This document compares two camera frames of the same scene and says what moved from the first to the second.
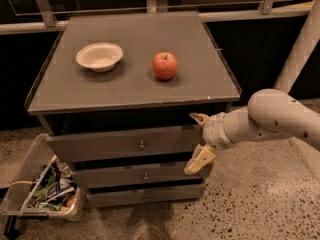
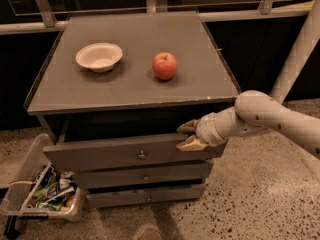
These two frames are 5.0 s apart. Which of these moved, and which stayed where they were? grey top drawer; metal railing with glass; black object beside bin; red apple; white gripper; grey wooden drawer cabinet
Moved: white gripper; grey top drawer
Stayed: metal railing with glass; grey wooden drawer cabinet; black object beside bin; red apple
